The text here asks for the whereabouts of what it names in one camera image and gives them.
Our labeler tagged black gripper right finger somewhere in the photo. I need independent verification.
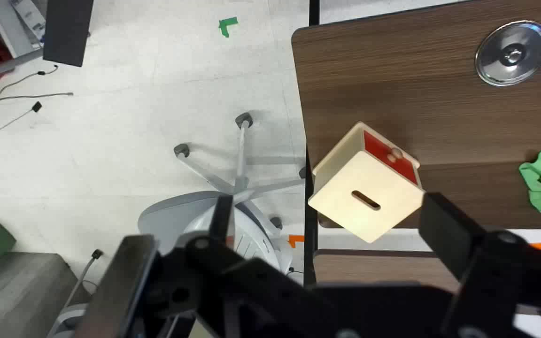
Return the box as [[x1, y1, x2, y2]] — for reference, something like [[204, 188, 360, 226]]
[[420, 192, 541, 338]]

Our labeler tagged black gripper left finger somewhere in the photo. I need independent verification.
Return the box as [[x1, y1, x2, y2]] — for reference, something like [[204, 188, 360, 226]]
[[74, 194, 286, 338]]

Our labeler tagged cream wooden box red panel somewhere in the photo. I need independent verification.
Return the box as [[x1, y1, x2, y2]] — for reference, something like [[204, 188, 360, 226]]
[[307, 121, 427, 246]]

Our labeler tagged grey office chair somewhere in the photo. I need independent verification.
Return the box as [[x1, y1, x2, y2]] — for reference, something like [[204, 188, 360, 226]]
[[138, 111, 316, 278]]

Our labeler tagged black table leg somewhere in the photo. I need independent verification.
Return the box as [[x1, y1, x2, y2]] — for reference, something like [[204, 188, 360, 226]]
[[303, 147, 320, 290]]

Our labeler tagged grey box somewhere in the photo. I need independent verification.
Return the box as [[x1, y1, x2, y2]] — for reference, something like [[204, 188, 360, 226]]
[[0, 250, 95, 338]]

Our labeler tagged round silver pot lid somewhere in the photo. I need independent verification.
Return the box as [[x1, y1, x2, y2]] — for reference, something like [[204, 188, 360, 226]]
[[474, 19, 541, 90]]

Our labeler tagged green floor tape mark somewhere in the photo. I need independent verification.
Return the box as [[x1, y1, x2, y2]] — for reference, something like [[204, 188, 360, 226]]
[[217, 15, 241, 40]]

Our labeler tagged black rectangular box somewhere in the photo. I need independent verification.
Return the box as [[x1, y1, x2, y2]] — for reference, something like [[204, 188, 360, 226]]
[[42, 0, 97, 68]]

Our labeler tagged grey metal pole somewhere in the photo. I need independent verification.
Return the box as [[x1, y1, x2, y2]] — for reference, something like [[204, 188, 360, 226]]
[[0, 0, 52, 87]]

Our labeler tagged black cable with plug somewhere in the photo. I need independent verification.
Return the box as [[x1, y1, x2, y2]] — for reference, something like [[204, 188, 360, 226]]
[[48, 248, 108, 338]]

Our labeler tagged thin black floor cable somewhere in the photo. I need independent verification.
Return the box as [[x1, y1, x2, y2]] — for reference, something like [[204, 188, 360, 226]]
[[0, 100, 46, 147], [0, 64, 61, 105], [0, 90, 78, 124]]

